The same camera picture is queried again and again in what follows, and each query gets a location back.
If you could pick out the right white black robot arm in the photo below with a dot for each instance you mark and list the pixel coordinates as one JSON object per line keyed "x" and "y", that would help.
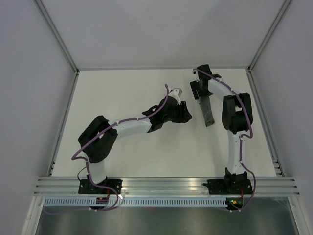
{"x": 237, "y": 118}

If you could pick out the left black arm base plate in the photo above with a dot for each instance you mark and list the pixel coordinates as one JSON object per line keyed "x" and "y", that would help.
{"x": 105, "y": 187}

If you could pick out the aluminium front rail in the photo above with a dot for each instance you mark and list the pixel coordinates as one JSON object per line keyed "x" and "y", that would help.
{"x": 149, "y": 187}

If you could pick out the left aluminium frame post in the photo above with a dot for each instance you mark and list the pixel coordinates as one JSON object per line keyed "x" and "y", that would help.
{"x": 55, "y": 33}

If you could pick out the aluminium frame post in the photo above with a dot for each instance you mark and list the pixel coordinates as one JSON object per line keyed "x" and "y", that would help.
{"x": 270, "y": 32}
{"x": 55, "y": 33}

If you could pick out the grey cloth napkin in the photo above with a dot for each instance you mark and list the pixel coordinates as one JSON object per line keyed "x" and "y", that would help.
{"x": 206, "y": 109}

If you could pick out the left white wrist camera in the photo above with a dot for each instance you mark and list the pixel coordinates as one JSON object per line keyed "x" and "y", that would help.
{"x": 176, "y": 93}

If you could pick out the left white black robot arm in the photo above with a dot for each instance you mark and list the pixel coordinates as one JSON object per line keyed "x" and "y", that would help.
{"x": 99, "y": 137}

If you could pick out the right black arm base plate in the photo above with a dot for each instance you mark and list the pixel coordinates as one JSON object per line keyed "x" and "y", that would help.
{"x": 220, "y": 187}

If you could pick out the right aluminium frame post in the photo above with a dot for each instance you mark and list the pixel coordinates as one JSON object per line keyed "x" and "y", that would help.
{"x": 270, "y": 32}

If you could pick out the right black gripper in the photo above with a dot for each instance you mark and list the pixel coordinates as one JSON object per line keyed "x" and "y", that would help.
{"x": 194, "y": 85}

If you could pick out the white slotted cable duct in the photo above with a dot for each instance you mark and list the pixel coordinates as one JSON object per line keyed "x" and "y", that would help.
{"x": 137, "y": 201}

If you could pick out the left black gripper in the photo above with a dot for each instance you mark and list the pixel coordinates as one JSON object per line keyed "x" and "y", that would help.
{"x": 184, "y": 116}

